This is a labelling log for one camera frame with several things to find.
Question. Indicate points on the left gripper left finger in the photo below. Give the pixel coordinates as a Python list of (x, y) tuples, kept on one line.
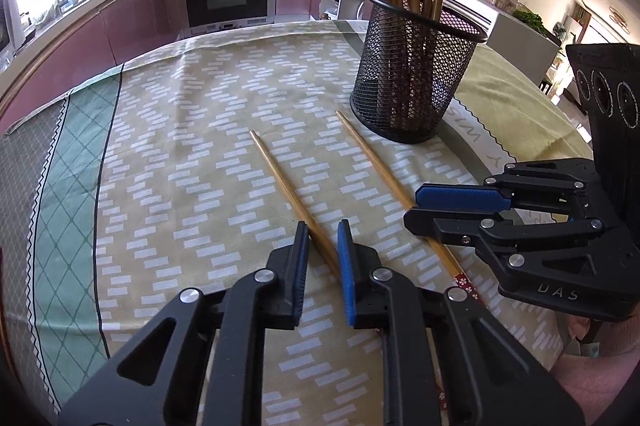
[(200, 359)]

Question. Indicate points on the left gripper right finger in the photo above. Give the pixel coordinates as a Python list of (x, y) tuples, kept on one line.
[(446, 358)]

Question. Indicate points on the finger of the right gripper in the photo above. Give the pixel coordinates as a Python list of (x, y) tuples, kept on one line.
[(448, 227), (461, 198)]

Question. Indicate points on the person's right hand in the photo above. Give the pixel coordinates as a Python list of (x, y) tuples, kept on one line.
[(584, 330)]

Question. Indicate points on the black mesh utensil holder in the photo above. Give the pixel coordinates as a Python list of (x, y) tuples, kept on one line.
[(410, 67)]

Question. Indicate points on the patterned tablecloth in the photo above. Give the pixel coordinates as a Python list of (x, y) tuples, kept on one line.
[(127, 185)]

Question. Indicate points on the white microwave oven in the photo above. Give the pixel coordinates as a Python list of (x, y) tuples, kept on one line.
[(12, 32)]

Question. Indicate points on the black camera box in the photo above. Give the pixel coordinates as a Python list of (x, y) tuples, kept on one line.
[(607, 78)]

